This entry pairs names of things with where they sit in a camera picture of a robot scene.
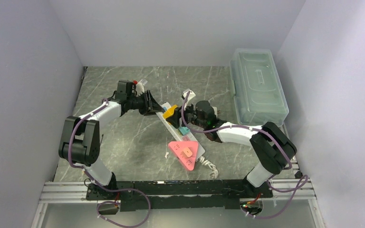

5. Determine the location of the pink triangular plug adapter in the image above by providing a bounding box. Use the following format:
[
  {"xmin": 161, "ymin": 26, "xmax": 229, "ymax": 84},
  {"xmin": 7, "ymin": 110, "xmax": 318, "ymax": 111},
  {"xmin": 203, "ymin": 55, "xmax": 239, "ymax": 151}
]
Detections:
[{"xmin": 168, "ymin": 141, "xmax": 199, "ymax": 171}]

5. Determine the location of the white coiled power cord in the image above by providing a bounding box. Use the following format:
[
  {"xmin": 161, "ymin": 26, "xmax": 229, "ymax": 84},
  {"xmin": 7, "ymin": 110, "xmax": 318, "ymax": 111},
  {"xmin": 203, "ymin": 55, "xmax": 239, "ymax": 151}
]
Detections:
[{"xmin": 199, "ymin": 155, "xmax": 219, "ymax": 180}]

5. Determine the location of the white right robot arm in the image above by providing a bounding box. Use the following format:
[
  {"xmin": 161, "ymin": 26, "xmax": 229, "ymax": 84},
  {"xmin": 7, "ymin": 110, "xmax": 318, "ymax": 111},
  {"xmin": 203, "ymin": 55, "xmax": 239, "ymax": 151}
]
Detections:
[{"xmin": 163, "ymin": 101, "xmax": 297, "ymax": 197}]

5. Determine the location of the yellow cube plug adapter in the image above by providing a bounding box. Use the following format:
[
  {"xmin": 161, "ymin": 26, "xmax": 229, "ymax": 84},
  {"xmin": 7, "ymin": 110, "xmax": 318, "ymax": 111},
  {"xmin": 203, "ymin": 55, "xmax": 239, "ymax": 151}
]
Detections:
[{"xmin": 163, "ymin": 105, "xmax": 178, "ymax": 119}]

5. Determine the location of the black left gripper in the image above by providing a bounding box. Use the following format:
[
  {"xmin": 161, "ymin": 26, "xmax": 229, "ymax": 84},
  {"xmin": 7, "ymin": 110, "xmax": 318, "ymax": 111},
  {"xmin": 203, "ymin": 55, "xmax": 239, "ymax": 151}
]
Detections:
[{"xmin": 127, "ymin": 90, "xmax": 164, "ymax": 116}]

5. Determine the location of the white power strip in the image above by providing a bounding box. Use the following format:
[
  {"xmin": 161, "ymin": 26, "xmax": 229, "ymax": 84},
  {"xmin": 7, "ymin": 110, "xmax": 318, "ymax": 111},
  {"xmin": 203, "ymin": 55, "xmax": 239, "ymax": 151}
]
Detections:
[{"xmin": 156, "ymin": 102, "xmax": 205, "ymax": 160}]

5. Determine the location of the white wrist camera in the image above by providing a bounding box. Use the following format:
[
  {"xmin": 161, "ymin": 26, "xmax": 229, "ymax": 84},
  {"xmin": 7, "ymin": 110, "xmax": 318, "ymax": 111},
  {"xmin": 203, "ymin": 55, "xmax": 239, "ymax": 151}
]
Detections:
[
  {"xmin": 182, "ymin": 89, "xmax": 196, "ymax": 101},
  {"xmin": 133, "ymin": 79, "xmax": 147, "ymax": 96}
]

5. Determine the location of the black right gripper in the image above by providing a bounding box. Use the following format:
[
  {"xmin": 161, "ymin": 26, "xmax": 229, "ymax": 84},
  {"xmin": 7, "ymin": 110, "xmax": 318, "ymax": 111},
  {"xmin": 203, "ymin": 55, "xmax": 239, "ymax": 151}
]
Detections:
[{"xmin": 166, "ymin": 100, "xmax": 207, "ymax": 129}]

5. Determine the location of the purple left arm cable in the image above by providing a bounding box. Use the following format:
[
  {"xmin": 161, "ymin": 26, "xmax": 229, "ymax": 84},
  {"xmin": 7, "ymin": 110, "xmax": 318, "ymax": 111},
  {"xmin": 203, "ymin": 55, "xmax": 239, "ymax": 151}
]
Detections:
[{"xmin": 67, "ymin": 98, "xmax": 152, "ymax": 228}]

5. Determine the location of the teal plug adapter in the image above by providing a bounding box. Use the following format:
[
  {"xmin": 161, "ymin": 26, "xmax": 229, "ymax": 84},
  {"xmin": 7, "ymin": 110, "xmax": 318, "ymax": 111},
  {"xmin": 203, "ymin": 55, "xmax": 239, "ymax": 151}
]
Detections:
[{"xmin": 178, "ymin": 126, "xmax": 190, "ymax": 135}]

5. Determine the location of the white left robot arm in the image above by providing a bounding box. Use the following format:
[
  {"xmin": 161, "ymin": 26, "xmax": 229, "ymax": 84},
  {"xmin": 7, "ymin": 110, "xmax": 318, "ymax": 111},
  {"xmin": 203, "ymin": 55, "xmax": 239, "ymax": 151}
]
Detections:
[{"xmin": 58, "ymin": 79, "xmax": 163, "ymax": 200}]

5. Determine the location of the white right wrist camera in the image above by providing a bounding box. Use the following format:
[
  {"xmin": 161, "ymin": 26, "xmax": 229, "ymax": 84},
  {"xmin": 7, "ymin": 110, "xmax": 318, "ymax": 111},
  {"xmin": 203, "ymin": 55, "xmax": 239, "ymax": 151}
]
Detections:
[{"xmin": 182, "ymin": 89, "xmax": 196, "ymax": 101}]

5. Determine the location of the black aluminium base frame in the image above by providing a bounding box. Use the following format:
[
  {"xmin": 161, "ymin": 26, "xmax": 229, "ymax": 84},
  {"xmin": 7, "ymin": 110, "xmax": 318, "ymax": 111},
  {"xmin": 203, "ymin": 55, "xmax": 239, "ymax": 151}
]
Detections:
[{"xmin": 32, "ymin": 180, "xmax": 325, "ymax": 228}]

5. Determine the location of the translucent green storage box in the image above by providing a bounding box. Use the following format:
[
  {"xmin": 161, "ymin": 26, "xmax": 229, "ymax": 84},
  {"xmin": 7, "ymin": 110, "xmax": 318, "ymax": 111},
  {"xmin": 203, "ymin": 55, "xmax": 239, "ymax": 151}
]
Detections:
[{"xmin": 230, "ymin": 48, "xmax": 289, "ymax": 126}]

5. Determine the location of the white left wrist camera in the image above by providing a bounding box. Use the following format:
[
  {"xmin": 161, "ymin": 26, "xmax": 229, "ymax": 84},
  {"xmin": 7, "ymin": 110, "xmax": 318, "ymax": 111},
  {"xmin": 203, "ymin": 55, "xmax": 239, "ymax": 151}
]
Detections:
[{"xmin": 133, "ymin": 79, "xmax": 147, "ymax": 96}]

